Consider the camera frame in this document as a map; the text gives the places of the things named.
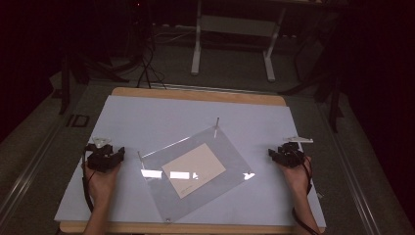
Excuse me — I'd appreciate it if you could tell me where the person's right hand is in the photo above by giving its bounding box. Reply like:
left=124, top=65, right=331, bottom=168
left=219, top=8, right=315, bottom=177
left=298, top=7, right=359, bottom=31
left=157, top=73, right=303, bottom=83
left=277, top=156, right=313, bottom=198

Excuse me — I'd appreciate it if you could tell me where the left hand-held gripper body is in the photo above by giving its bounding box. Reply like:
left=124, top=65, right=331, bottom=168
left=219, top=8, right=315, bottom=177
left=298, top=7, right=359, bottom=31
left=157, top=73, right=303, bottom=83
left=85, top=136, right=115, bottom=173

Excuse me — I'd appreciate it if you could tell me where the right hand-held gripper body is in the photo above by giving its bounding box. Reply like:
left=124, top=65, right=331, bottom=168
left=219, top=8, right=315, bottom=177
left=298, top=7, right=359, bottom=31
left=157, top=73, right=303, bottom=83
left=278, top=136, right=314, bottom=169

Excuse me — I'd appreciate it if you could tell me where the person's left hand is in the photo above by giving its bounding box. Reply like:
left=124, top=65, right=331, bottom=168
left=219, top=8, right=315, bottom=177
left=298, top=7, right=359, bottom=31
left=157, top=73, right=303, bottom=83
left=81, top=159, right=122, bottom=204

